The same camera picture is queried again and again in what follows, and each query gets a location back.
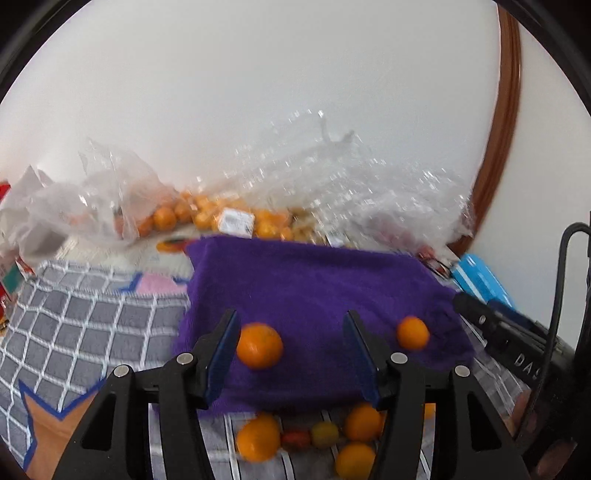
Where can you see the purple towel tray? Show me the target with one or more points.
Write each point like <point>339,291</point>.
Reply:
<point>314,286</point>

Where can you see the brown wooden frame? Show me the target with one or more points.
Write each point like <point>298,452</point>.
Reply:
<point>505,115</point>

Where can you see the grey checked blanket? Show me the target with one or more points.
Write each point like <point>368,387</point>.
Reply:
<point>69,314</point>

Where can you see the pack of red tomatoes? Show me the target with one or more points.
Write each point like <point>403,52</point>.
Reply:
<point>431,258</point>

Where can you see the large crumpled clear plastic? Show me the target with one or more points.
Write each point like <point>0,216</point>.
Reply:
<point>346,175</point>

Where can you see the white plastic bag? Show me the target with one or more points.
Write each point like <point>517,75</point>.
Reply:
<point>32,212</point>

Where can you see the printed cardboard sheet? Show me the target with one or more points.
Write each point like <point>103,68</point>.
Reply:
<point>161,256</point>

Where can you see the labelled bag of mandarins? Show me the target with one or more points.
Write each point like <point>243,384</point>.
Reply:
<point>231,219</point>

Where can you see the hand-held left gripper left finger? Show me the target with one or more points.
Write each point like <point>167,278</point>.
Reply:
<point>224,355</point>

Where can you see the red paper bag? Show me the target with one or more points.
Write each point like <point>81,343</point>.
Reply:
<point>3,190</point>

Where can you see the smooth yellow-orange citrus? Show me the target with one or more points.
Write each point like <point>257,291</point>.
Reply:
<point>258,437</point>

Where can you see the clear bag of mandarins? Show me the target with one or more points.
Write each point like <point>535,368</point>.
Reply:
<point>124,194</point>

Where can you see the person's right hand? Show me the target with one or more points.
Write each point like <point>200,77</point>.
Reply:
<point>519,406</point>

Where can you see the mandarin orange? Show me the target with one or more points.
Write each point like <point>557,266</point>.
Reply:
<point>259,345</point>
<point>412,332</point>

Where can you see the yellow-green round fruit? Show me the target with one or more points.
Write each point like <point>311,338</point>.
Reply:
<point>324,434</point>

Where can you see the blue tissue pack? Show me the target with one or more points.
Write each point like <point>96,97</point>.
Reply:
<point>480,277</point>

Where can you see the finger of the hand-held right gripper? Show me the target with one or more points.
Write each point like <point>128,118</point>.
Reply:
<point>480,318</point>
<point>512,314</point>

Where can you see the small red persimmon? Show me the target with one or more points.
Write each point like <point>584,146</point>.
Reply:
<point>295,440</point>

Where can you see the printed plastic bag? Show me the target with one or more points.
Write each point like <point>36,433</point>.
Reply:
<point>11,277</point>

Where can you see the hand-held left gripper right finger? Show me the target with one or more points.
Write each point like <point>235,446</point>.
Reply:
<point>362,355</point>

